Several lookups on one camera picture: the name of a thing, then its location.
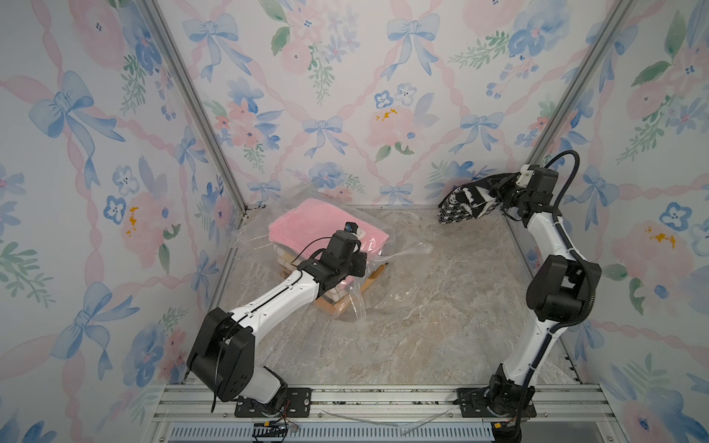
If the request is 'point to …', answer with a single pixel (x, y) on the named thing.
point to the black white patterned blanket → (470, 200)
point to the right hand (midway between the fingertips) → (491, 176)
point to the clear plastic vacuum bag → (251, 237)
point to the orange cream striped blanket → (332, 298)
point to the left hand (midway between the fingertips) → (363, 255)
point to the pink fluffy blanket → (300, 227)
